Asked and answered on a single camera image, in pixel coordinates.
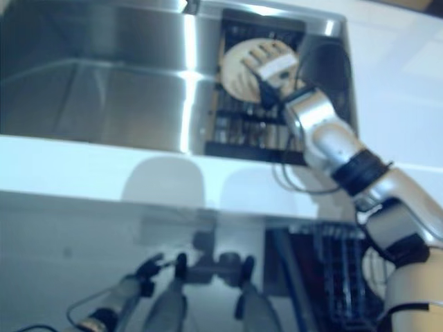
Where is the black wire dishwasher rack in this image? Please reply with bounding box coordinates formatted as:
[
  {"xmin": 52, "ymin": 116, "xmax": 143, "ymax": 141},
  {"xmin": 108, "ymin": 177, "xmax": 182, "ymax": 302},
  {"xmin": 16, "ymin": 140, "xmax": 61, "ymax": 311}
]
[{"xmin": 288, "ymin": 223, "xmax": 392, "ymax": 332}]

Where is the black robot right foot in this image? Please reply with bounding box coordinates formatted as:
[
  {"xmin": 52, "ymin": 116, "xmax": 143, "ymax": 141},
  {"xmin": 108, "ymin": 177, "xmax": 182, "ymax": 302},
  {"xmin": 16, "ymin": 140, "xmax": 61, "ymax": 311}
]
[{"xmin": 240, "ymin": 255, "xmax": 256, "ymax": 279}]

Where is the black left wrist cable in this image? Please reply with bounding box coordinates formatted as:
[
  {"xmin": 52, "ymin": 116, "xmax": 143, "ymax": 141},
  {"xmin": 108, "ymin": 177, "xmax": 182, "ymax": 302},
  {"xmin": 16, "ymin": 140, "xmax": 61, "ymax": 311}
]
[{"xmin": 20, "ymin": 288, "xmax": 116, "ymax": 332}]

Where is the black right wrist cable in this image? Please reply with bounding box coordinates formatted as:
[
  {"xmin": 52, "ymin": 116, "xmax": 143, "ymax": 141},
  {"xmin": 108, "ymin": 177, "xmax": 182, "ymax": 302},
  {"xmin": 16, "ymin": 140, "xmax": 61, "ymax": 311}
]
[{"xmin": 272, "ymin": 86, "xmax": 395, "ymax": 195}]

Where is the black sink dish rack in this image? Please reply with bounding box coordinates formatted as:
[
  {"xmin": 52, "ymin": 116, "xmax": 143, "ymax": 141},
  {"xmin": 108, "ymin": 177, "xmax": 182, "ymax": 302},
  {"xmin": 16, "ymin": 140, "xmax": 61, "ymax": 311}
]
[{"xmin": 204, "ymin": 8, "xmax": 313, "ymax": 167}]

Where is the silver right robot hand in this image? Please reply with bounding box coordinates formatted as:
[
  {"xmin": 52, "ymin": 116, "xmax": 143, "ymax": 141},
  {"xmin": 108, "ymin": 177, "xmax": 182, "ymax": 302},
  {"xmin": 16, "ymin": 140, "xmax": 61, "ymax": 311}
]
[{"xmin": 242, "ymin": 41, "xmax": 300, "ymax": 90}]

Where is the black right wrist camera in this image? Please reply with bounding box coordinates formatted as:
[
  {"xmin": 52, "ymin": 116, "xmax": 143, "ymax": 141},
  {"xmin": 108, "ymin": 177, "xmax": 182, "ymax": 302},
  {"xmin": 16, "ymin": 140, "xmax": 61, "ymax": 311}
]
[{"xmin": 257, "ymin": 77, "xmax": 282, "ymax": 109}]

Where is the dark left robot hand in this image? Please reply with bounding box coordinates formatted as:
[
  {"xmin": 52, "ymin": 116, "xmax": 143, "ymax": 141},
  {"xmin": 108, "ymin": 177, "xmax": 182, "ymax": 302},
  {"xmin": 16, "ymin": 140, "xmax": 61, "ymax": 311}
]
[{"xmin": 134, "ymin": 253, "xmax": 167, "ymax": 283}]

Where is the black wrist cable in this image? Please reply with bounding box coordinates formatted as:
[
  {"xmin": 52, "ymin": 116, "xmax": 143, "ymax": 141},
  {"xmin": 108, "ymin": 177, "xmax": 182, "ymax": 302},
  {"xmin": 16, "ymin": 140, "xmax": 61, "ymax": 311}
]
[
  {"xmin": 272, "ymin": 86, "xmax": 395, "ymax": 195},
  {"xmin": 20, "ymin": 288, "xmax": 116, "ymax": 332}
]

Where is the stainless steel kitchen sink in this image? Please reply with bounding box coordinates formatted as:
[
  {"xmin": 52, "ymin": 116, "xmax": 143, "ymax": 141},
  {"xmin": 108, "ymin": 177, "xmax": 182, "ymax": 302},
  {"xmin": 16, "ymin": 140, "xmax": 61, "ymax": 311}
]
[{"xmin": 0, "ymin": 0, "xmax": 359, "ymax": 165}]

